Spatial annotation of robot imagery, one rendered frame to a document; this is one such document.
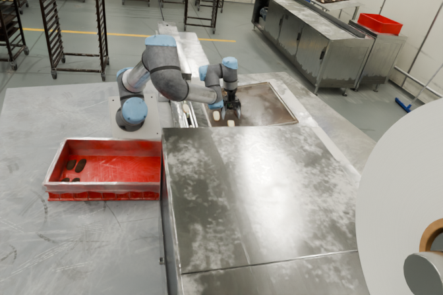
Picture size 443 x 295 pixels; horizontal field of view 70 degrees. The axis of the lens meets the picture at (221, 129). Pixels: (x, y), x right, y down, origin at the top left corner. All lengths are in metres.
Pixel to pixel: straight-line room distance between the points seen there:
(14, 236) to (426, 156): 1.32
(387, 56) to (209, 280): 4.69
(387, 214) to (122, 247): 1.06
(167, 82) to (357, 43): 3.59
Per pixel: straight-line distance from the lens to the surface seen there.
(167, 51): 1.20
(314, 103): 2.48
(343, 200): 0.91
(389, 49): 5.08
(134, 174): 1.55
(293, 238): 0.76
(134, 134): 1.75
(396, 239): 0.37
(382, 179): 0.37
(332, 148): 1.70
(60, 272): 1.28
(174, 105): 2.01
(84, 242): 1.33
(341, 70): 4.58
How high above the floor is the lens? 1.87
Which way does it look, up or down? 33 degrees down
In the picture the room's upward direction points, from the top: 9 degrees clockwise
